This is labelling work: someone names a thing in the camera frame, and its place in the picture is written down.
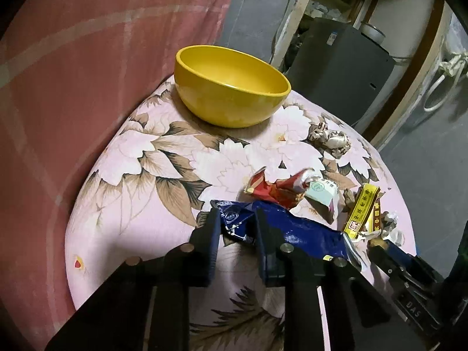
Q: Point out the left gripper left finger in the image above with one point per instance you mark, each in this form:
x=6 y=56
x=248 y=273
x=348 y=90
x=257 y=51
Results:
x=144 y=305

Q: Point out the silver foil wrapper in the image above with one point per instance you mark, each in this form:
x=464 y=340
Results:
x=385 y=227

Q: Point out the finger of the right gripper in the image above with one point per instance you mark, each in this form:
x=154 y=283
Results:
x=395 y=271
x=396 y=253

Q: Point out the steel pot on refrigerator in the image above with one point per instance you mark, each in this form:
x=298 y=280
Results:
x=372 y=33

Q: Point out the dark blue snack wrapper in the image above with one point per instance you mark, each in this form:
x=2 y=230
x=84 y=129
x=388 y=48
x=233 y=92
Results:
x=239 y=224

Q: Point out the red snack wrapper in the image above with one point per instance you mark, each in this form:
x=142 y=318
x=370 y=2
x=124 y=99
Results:
x=287 y=193

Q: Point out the wooden door frame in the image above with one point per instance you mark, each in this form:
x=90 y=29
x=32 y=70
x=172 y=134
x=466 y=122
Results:
x=424 y=23

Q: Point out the yellow bowl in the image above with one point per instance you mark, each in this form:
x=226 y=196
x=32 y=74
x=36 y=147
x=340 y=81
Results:
x=228 y=88

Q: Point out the pink floral tablecloth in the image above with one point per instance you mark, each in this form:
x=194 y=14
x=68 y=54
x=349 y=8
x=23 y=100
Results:
x=155 y=180

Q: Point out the red checked cloth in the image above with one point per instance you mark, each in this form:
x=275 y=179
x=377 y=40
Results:
x=71 y=72

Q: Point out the yellow brown snack wrapper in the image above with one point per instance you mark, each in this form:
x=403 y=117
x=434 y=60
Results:
x=365 y=216

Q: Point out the white rubber gloves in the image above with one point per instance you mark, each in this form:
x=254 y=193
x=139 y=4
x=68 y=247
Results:
x=454 y=66

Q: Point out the white green paper packet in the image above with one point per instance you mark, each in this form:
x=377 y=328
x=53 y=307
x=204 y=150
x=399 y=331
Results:
x=324 y=192

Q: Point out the grey refrigerator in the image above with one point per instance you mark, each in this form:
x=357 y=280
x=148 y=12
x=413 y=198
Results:
x=339 y=69

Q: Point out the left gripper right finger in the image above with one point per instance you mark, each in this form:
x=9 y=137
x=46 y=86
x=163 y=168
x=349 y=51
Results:
x=329 y=305

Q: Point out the silver brown wrapper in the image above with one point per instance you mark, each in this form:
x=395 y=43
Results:
x=336 y=143

